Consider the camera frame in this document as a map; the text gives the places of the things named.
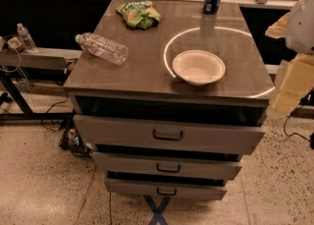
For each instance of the green rice chip bag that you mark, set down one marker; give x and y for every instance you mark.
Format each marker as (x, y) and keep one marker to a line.
(139, 14)

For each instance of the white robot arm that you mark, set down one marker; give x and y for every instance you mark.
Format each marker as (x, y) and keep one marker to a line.
(300, 27)

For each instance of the grey drawer cabinet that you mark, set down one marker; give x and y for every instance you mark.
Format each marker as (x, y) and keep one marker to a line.
(147, 88)

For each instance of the white paper bowl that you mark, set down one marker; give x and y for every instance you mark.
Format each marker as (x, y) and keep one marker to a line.
(198, 67)

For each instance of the top grey drawer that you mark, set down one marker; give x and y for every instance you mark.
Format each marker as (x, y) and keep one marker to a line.
(168, 135)

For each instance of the grey drawer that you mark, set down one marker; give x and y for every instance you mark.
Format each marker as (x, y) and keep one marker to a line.
(168, 135)
(145, 188)
(167, 166)

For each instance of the clear plastic water bottle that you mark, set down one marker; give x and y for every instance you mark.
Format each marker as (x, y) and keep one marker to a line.
(102, 47)

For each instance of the middle grey drawer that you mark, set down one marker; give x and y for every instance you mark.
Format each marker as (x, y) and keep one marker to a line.
(167, 166)

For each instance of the black power strip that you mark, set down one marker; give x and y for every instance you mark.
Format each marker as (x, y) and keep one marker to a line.
(71, 140)

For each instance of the bottom grey drawer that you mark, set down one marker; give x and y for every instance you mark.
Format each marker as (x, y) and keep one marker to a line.
(145, 188)

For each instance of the grey side bench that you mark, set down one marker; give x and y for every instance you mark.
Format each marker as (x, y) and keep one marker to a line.
(44, 58)

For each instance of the small upright water bottle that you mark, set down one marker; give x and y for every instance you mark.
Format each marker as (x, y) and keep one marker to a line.
(26, 38)

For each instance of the yellow foam padding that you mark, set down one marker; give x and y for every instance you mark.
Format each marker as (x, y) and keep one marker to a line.
(297, 83)

